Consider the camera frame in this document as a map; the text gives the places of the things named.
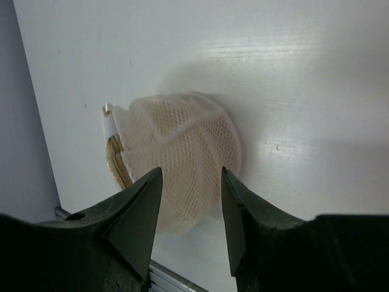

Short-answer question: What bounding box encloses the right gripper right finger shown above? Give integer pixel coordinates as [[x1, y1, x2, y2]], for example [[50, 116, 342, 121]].
[[221, 168, 310, 291]]

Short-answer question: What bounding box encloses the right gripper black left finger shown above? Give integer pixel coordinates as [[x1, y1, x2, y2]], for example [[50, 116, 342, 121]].
[[32, 167, 162, 291]]

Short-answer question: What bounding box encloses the aluminium rail frame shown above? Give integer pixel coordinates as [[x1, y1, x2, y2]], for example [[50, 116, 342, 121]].
[[53, 205, 210, 292]]

